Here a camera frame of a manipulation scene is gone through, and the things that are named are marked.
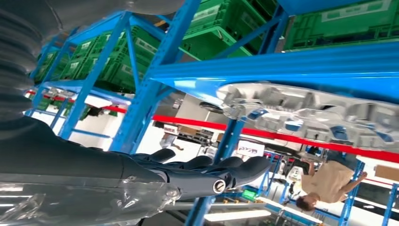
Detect person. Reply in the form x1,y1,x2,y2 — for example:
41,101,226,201
295,151,368,213
160,132,185,153

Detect white ceiling light strip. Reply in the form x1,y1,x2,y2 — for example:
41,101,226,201
203,210,272,223

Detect green plastic crate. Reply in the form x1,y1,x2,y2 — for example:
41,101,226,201
282,0,399,52
33,49,71,84
61,36,105,81
181,0,278,61
99,26,161,92

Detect blue metal shelf rack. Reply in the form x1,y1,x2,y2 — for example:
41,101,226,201
243,149,399,226
24,12,163,141
109,0,399,226

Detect white printed sign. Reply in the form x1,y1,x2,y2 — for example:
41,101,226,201
236,140,266,158

